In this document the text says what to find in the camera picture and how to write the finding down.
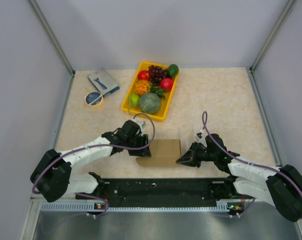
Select blue razor package box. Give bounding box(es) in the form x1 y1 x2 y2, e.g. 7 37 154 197
88 68 120 98

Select beige masking tape roll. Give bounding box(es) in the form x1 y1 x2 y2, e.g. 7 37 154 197
84 91 104 109

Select green round melon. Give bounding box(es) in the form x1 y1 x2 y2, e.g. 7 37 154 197
138 92 161 114

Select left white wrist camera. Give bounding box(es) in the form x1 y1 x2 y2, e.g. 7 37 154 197
134 119 146 130

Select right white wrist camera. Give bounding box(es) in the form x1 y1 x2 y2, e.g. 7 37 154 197
195 130 207 146

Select aluminium front rail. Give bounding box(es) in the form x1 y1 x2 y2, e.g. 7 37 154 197
30 180 302 213

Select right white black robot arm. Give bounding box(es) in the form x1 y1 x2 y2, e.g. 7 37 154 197
176 133 302 222

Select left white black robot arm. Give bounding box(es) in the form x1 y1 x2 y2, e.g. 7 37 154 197
30 118 151 203

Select right aluminium frame post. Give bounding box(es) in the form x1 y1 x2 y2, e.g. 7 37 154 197
249 0 297 74

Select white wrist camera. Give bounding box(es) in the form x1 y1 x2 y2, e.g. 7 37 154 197
195 130 207 146
134 119 146 130

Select orange pineapple with leaves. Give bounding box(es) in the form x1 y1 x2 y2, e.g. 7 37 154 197
134 79 165 99

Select yellow plastic tray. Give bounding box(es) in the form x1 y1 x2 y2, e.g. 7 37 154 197
121 61 179 122

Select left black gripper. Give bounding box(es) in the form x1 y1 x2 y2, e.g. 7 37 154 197
125 133 151 157

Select red pomegranate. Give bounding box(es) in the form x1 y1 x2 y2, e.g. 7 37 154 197
160 78 174 92

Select dark purple grape bunch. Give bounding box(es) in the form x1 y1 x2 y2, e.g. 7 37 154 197
148 65 169 85

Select small green lime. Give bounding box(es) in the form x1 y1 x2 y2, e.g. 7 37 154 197
130 93 140 107

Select red apple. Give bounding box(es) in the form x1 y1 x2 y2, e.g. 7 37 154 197
138 70 151 81

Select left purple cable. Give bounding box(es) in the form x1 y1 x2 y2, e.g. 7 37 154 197
32 112 156 218

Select green avocado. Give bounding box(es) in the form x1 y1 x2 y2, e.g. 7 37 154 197
167 64 179 77

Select aluminium frame post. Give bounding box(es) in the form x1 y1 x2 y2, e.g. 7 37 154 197
249 0 297 74
27 0 75 76

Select left aluminium frame post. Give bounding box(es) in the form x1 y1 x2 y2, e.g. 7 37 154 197
27 0 75 76

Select brown cardboard box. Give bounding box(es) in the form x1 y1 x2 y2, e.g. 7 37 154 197
136 139 181 168

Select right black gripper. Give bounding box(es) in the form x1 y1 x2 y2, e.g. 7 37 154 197
177 141 217 168

